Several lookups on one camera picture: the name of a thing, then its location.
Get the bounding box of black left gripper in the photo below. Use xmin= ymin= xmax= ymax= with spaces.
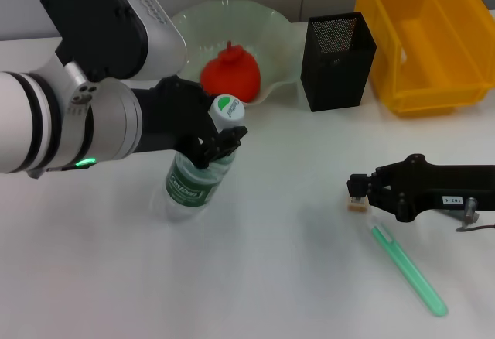
xmin=131 ymin=75 xmax=249 ymax=170

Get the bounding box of beige eraser with barcode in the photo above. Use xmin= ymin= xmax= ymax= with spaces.
xmin=346 ymin=196 xmax=369 ymax=214

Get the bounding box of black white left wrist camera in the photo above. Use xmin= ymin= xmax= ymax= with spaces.
xmin=38 ymin=0 xmax=189 ymax=83

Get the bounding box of black mesh pen holder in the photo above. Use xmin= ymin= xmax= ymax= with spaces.
xmin=300 ymin=11 xmax=377 ymax=113

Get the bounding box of orange fruit with knob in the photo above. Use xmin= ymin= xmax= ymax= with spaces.
xmin=200 ymin=40 xmax=261 ymax=104

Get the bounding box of pale green wavy fruit bowl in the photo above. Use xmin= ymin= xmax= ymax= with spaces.
xmin=169 ymin=0 xmax=305 ymax=108

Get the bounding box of yellow plastic storage bin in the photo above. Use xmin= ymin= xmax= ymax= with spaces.
xmin=353 ymin=0 xmax=495 ymax=118

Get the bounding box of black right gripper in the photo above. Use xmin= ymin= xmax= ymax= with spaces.
xmin=346 ymin=153 xmax=495 ymax=223

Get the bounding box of clear green-label water bottle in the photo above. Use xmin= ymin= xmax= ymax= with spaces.
xmin=165 ymin=94 xmax=248 ymax=222

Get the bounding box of right gripper cable with plug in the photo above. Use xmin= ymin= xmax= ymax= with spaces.
xmin=456 ymin=196 xmax=495 ymax=234

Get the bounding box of green pen with white cap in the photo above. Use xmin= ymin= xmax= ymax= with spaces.
xmin=369 ymin=222 xmax=449 ymax=318

